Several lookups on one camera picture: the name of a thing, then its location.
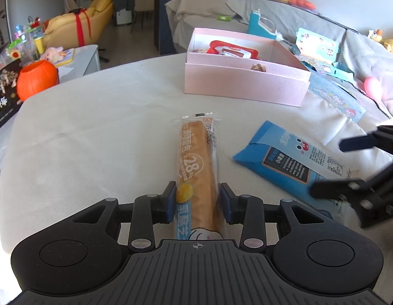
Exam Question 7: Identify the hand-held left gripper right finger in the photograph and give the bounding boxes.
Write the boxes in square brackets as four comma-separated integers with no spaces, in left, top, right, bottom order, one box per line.
[218,182,324,250]

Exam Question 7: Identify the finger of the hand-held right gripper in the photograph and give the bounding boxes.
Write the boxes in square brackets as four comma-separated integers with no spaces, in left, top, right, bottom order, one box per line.
[339,125,393,158]
[311,179,366,203]

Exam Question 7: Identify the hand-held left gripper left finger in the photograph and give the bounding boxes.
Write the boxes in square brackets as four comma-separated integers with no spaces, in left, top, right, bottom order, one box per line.
[72,181,178,251]

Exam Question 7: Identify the long bread packet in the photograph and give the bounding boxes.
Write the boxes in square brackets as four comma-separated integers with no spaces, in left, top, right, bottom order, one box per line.
[173,112,224,240]

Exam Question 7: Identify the blue snack packet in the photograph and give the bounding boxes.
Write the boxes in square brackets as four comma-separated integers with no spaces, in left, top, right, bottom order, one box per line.
[232,121,359,220]

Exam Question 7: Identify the pink cardboard box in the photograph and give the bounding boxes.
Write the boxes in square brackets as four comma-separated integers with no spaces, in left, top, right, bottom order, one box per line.
[184,27,311,107]

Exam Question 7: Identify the large red snack packet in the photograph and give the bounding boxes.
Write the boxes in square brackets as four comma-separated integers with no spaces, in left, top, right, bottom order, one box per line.
[205,40,259,59]

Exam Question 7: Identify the blue cartoon printed sheet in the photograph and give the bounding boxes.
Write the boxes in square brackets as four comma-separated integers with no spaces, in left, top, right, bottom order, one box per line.
[306,68,367,124]

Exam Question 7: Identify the pink rubber toy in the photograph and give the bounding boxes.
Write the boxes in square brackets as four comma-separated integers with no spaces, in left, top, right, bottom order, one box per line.
[363,77,383,100]

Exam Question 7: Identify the teal plastic case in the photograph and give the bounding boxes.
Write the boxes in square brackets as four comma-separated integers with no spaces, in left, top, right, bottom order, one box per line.
[330,62,356,81]

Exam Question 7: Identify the light blue cartoon card box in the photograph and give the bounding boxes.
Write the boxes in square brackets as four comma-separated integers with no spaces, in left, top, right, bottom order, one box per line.
[294,27,339,66]

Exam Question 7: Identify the yellow plush toy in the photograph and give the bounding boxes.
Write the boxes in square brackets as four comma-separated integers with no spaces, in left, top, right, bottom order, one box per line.
[368,29,393,58]

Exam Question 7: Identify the orange cushion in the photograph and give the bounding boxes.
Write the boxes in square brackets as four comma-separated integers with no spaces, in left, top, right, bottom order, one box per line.
[290,0,316,10]

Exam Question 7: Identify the teal toy stand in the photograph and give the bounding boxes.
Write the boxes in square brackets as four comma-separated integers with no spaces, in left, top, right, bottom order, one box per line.
[247,10,284,42]

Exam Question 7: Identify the white side table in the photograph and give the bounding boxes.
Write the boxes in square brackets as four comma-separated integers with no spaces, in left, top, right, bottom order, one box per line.
[55,44,101,85]

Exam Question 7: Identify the dark blue cabinet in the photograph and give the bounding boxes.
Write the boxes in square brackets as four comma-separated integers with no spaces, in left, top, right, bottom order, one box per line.
[154,0,252,54]

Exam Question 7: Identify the yellow notebook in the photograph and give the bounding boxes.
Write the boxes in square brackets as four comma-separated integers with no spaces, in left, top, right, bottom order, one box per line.
[55,48,75,67]

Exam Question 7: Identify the orange pumpkin bucket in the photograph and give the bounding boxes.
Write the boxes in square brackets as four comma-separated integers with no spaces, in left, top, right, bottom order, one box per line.
[17,60,60,101]

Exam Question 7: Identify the pink plush toy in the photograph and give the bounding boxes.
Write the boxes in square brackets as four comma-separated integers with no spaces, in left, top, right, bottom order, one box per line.
[40,47,64,62]

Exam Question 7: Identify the white floor appliance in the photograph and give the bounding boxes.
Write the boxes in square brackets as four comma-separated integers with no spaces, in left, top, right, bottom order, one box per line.
[116,9,133,26]

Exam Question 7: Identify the grey covered sofa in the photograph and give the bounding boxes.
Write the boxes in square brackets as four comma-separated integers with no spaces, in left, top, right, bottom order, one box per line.
[165,0,393,118]

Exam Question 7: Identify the black printed box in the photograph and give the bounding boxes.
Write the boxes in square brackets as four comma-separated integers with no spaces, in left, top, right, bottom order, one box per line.
[0,59,23,135]

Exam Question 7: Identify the yellow armchair with red ribbon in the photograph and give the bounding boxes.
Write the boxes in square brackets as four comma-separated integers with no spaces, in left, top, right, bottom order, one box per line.
[44,0,114,50]

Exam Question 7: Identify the clear container of toys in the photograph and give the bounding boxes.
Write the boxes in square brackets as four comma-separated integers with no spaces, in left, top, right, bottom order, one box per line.
[7,16,46,61]

